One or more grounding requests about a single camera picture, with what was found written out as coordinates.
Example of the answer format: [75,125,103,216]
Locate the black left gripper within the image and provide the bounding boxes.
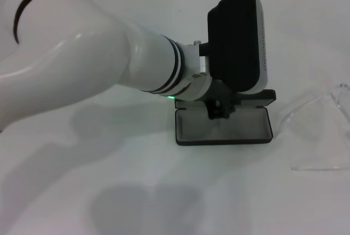
[203,80,239,121]

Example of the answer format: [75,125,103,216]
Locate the black glasses case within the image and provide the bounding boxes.
[174,89,277,146]

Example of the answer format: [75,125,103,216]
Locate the clear white glasses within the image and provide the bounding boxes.
[277,83,350,172]

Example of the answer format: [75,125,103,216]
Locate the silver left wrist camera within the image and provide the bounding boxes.
[199,0,269,94]

